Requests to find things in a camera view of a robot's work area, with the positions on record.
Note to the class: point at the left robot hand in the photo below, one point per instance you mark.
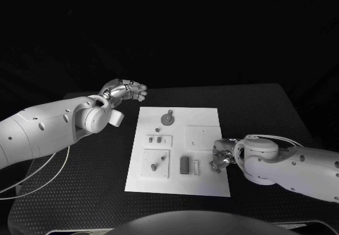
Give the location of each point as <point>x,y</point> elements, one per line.
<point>124,90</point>

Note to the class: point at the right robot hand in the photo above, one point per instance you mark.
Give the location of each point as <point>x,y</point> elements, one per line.
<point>222,159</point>

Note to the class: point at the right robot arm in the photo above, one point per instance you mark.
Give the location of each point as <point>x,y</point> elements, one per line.
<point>291,163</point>

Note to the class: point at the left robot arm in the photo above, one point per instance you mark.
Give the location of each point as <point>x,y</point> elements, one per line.
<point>39,132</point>

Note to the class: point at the white task board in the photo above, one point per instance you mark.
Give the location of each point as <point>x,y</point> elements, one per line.
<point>175,183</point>

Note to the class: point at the long grey block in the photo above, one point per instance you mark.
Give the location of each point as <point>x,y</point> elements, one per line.
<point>185,165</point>

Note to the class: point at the grey gear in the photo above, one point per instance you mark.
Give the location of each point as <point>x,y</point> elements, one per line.
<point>167,119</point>

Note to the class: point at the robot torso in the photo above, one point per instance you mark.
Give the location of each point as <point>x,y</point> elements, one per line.
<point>195,224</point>

